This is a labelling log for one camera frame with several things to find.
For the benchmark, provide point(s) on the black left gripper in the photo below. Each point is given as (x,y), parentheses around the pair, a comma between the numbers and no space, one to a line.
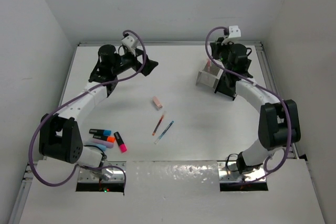
(134,55)

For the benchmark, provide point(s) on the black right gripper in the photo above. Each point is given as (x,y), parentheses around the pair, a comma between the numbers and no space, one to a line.
(218,45)

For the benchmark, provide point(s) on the pink pen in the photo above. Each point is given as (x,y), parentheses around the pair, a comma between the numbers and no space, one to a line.
(208,65)

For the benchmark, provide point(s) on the pink eraser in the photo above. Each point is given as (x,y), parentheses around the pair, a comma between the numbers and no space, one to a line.
(158,105)

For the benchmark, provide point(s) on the red ink pen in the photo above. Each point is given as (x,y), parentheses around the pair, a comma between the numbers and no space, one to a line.
(159,122)

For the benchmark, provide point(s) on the blue ink pen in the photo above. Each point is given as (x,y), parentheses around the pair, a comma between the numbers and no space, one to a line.
(164,132)

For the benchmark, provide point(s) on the orange capped highlighter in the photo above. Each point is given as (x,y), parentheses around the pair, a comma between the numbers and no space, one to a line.
(110,139)

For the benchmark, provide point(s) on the blue capped highlighter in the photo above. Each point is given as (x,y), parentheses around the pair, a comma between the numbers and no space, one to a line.
(100,132)

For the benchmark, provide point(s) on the pink highlighter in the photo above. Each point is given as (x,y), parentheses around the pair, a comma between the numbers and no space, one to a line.
(120,142)

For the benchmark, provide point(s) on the purple highlighter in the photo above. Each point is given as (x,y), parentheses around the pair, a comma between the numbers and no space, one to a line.
(105,143)

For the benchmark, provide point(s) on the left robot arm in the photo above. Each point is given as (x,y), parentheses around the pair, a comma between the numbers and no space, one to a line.
(60,137)

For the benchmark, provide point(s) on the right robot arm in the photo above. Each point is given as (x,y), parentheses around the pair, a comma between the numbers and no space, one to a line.
(278,119)

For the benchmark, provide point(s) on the black slotted organizer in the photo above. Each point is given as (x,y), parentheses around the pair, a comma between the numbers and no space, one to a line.
(227,81)

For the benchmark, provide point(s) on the white slotted organizer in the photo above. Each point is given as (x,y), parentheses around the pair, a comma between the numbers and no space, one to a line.
(209,79)

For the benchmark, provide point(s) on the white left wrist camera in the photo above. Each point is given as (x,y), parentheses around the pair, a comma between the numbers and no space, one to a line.
(131,43)

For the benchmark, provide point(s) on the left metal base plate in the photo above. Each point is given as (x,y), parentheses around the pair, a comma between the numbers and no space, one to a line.
(113,172)

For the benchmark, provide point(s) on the metal base plate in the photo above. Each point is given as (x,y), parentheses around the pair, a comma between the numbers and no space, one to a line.
(228,173)
(113,172)

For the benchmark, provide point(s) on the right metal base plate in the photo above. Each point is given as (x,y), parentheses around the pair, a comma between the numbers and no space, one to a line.
(228,173)

